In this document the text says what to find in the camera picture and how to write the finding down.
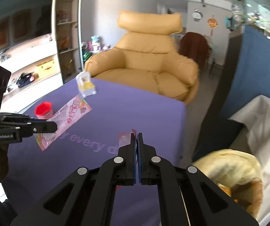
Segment red white wrapper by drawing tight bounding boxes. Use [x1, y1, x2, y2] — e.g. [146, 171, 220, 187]
[117, 129, 140, 160]

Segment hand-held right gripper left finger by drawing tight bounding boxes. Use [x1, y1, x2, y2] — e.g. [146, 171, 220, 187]
[10, 133, 138, 226]

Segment yellow trash bag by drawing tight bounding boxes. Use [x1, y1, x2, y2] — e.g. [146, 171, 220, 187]
[192, 149, 263, 225]

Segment yellow leather armchair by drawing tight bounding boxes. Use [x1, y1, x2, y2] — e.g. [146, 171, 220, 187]
[84, 10, 200, 104]

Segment glass fish tank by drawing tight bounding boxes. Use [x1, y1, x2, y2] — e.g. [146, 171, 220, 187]
[231, 0, 270, 45]

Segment pile of colourful toys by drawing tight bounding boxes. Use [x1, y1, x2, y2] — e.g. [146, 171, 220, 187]
[82, 35, 113, 57]

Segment tall white shelf unit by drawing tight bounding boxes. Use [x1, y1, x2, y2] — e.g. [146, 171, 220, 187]
[55, 0, 82, 84]

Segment brown chair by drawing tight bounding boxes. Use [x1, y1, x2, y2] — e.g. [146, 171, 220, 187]
[178, 32, 208, 70]

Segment white crumpled plastic packaging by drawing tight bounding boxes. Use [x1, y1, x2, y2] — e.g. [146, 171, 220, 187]
[76, 71, 98, 98]

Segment white sofa cover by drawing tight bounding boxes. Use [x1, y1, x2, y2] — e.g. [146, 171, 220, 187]
[229, 95, 270, 226]

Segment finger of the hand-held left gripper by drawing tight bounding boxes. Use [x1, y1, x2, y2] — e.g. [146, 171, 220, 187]
[0, 121, 58, 138]
[0, 113, 48, 123]

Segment yellow box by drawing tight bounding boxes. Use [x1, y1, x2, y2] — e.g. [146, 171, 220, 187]
[36, 61, 56, 77]

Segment pink cartoon wrapper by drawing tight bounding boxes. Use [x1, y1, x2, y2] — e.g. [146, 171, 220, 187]
[35, 94, 92, 151]

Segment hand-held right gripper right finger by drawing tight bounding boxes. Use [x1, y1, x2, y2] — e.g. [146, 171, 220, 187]
[137, 133, 260, 226]

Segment black headset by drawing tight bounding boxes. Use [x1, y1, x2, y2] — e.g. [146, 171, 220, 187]
[16, 73, 35, 88]

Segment red gold hanging ornament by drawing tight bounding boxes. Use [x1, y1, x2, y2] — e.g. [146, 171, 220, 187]
[207, 15, 219, 37]

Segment purple tablecloth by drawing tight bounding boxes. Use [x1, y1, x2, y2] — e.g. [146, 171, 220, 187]
[8, 78, 187, 226]

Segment red pink cup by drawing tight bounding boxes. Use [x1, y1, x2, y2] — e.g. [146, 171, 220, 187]
[35, 102, 53, 120]

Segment white wall shelves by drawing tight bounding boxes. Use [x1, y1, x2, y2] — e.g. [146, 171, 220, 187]
[0, 35, 63, 113]

